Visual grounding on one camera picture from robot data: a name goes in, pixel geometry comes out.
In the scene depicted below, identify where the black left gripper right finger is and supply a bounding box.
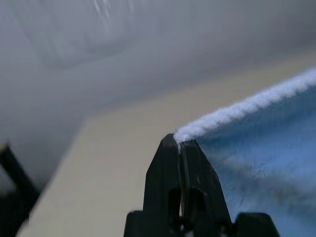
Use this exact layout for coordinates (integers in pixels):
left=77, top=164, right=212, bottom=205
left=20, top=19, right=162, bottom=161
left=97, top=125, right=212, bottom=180
left=178, top=139, right=233, bottom=225

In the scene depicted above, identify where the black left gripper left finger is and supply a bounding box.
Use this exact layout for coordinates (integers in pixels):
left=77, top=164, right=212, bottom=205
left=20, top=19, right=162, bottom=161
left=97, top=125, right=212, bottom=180
left=145, top=133, right=185, bottom=223

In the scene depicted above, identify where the light blue towel white trim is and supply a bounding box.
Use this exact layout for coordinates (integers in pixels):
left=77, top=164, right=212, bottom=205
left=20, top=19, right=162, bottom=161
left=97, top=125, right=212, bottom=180
left=174, top=68, right=316, bottom=237

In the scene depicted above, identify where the black metal frame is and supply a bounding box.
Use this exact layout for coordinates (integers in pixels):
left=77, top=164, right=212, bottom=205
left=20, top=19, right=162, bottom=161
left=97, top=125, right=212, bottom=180
left=0, top=143, right=41, bottom=237

